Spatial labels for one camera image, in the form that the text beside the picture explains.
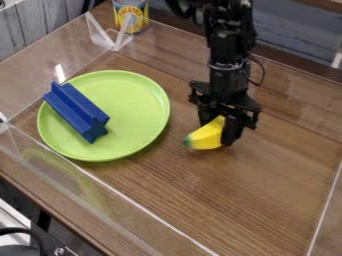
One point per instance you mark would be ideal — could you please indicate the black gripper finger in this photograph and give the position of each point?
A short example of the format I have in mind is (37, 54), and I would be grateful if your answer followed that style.
(207, 114)
(232, 129)

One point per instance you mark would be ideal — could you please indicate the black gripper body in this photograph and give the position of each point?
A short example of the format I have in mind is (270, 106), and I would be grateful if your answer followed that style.
(240, 105)

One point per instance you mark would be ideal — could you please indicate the yellow toy banana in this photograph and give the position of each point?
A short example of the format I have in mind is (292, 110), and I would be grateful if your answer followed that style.
(206, 137)

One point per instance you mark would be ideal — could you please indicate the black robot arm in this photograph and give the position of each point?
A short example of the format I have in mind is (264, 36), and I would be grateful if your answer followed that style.
(231, 38)

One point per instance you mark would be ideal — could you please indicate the green plate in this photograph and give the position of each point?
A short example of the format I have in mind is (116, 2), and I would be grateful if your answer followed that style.
(133, 101)

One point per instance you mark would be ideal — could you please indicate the blue cross-shaped block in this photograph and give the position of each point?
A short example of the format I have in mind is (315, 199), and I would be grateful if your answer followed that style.
(77, 110)

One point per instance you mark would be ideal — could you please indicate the yellow labelled tin can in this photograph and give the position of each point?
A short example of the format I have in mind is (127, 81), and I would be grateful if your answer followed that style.
(132, 11)

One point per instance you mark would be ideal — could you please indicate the clear acrylic enclosure walls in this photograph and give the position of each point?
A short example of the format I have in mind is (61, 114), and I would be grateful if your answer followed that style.
(263, 198)

